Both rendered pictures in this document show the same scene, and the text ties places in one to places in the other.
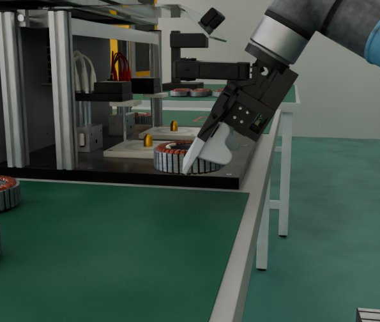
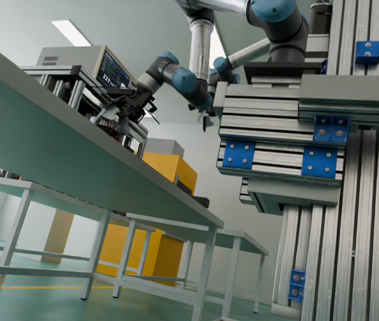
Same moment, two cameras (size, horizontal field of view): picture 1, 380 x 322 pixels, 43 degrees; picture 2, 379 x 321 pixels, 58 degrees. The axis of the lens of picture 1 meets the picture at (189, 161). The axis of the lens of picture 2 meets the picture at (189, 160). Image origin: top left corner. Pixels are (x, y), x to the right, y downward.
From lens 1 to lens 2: 82 cm
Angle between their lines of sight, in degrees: 30
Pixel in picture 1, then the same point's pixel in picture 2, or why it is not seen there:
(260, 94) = (136, 100)
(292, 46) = (149, 81)
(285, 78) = (146, 95)
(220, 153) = (111, 116)
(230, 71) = (126, 91)
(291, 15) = (150, 71)
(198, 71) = (115, 90)
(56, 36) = (76, 90)
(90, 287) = not seen: hidden behind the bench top
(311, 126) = not seen: hidden behind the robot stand
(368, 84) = not seen: hidden behind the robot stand
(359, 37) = (171, 76)
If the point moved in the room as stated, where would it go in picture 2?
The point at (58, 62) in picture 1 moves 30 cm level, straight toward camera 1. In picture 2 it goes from (72, 99) to (55, 62)
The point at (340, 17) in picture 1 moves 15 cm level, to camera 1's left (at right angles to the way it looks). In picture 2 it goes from (165, 70) to (123, 65)
